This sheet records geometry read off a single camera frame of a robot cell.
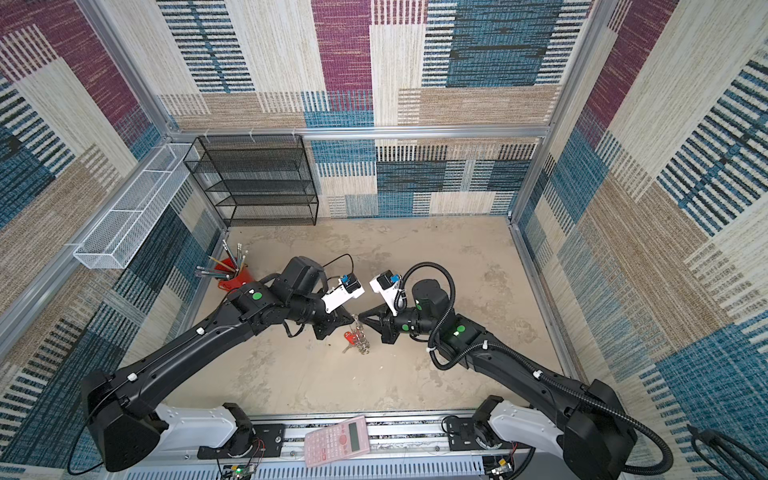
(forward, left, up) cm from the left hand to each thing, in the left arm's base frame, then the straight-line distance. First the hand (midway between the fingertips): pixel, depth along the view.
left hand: (352, 318), depth 73 cm
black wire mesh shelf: (+57, +39, -2) cm, 69 cm away
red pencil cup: (+23, +41, -11) cm, 48 cm away
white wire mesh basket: (+15, +55, +14) cm, 59 cm away
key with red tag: (+3, +3, -19) cm, 19 cm away
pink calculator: (-23, +4, -19) cm, 30 cm away
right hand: (-1, -3, 0) cm, 3 cm away
